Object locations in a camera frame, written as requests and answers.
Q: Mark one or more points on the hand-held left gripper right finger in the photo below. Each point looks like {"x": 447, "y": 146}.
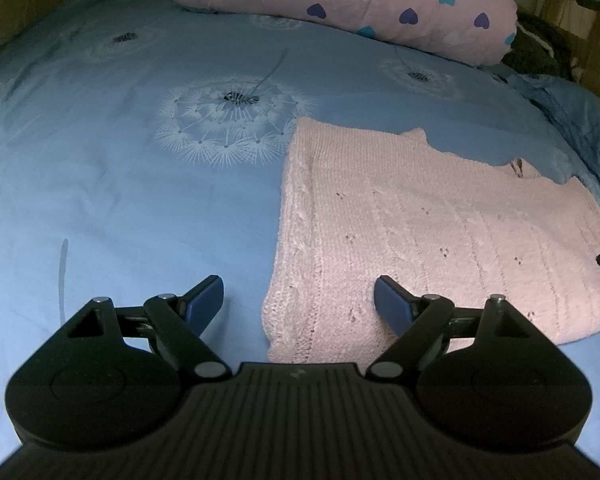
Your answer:
{"x": 392, "y": 306}

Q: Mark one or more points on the dark fluffy cloth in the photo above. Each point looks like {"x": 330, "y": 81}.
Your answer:
{"x": 540, "y": 50}

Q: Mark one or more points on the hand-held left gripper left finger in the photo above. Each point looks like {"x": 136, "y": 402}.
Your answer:
{"x": 205, "y": 304}

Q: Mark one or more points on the pink knit sweater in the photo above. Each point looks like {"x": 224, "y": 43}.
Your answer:
{"x": 405, "y": 220}

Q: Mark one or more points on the pink heart print quilt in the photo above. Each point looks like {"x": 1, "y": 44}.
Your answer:
{"x": 355, "y": 0}

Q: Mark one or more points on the blue dandelion print bed sheet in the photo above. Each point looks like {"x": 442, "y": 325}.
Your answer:
{"x": 105, "y": 185}

